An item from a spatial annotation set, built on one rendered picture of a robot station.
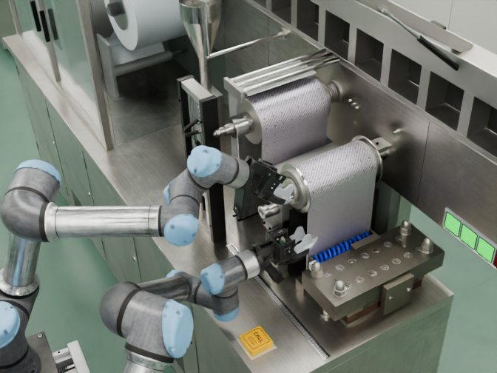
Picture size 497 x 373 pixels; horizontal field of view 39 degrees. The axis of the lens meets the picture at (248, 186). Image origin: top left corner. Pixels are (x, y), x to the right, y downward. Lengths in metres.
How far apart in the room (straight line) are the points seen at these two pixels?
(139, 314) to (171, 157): 1.21
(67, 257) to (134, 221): 2.07
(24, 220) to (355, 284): 0.91
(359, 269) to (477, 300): 1.49
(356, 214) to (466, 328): 1.37
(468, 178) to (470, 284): 1.69
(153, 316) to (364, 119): 0.94
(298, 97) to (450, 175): 0.50
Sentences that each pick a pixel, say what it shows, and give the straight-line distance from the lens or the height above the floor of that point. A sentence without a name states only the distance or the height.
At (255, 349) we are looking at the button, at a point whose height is 0.92.
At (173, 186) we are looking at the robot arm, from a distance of 1.74.
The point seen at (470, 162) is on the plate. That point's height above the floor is 1.40.
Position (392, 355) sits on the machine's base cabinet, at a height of 0.76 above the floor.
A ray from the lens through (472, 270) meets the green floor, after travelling 3.61.
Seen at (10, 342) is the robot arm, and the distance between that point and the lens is 2.04.
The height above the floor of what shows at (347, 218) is 1.12.
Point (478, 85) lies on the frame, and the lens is 1.77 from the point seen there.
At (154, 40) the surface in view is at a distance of 2.69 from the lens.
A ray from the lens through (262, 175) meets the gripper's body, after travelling 1.81.
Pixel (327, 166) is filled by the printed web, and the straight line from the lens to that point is 1.96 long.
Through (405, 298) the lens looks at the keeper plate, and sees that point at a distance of 2.12.
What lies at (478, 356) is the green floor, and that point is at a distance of 3.26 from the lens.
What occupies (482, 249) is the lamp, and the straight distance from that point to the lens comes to 1.95.
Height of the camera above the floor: 2.47
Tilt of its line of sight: 38 degrees down
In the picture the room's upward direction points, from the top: 2 degrees counter-clockwise
